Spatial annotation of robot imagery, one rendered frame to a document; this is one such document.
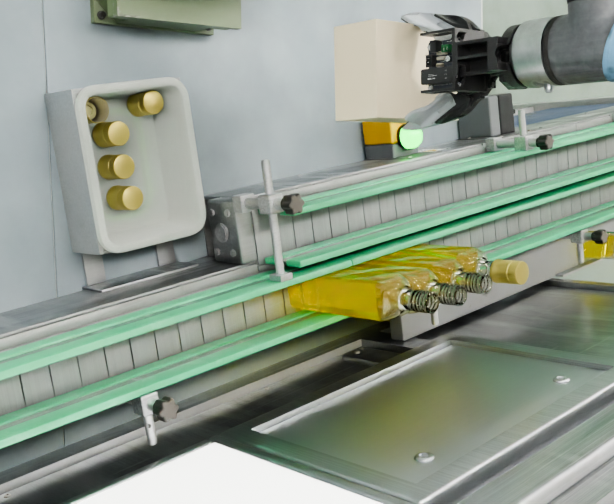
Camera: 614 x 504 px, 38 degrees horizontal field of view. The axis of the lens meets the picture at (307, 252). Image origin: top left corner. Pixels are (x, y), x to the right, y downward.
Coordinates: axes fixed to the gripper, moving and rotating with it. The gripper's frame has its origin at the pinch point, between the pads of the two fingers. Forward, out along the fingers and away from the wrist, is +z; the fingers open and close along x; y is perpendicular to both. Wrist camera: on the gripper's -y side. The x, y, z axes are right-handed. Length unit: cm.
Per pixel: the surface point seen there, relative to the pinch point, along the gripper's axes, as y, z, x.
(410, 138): -28.9, 25.3, 7.2
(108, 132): 28.0, 28.8, 6.7
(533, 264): -62, 23, 32
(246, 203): 12.3, 19.1, 16.8
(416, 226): -17.3, 13.9, 21.5
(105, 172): 27.4, 31.3, 12.0
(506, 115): -59, 27, 2
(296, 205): 11.6, 9.2, 16.9
